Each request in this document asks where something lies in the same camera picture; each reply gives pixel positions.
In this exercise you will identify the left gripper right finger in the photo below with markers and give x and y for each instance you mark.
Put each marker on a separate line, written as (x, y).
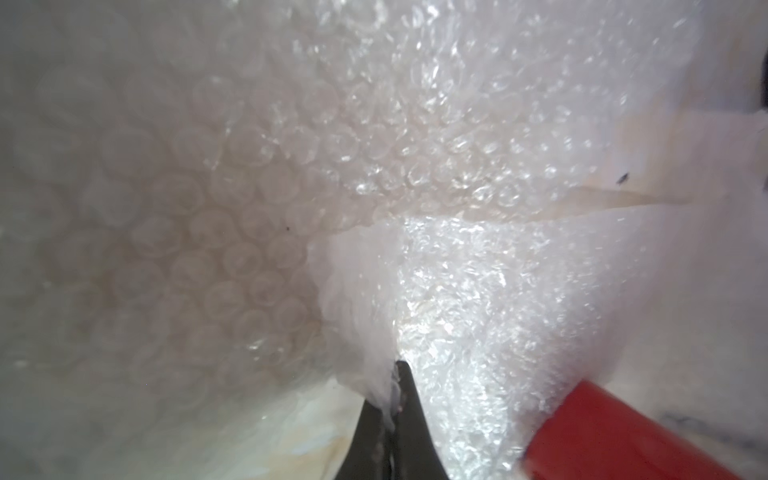
(413, 450)

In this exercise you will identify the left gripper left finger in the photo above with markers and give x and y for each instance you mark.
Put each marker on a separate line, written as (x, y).
(369, 456)

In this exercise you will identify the red mug black handle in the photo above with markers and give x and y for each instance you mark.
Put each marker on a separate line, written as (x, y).
(593, 434)

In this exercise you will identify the clear bubble wrap sheet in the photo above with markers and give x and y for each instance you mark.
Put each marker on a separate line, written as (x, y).
(221, 221)

